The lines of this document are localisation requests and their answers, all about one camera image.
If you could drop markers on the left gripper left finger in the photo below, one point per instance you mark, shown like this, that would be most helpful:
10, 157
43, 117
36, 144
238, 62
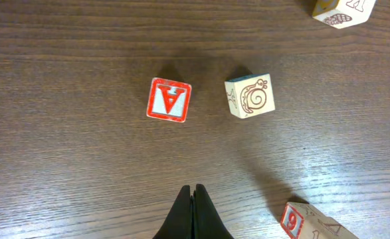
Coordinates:
178, 222

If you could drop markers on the red number 6 block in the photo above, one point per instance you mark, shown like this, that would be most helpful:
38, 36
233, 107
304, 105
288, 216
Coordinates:
295, 216

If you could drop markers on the number 1 wooden block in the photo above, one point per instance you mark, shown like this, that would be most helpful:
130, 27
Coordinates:
328, 228

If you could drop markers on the red letter A block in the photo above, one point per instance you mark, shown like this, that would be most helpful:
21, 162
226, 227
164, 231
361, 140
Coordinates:
168, 100

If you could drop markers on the snail picture wooden block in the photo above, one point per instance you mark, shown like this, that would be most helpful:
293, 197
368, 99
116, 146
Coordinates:
250, 95

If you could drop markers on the letter K wooden block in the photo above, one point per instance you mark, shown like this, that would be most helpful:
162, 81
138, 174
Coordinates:
343, 13

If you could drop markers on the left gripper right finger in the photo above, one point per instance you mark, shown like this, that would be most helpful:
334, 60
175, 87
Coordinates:
207, 223

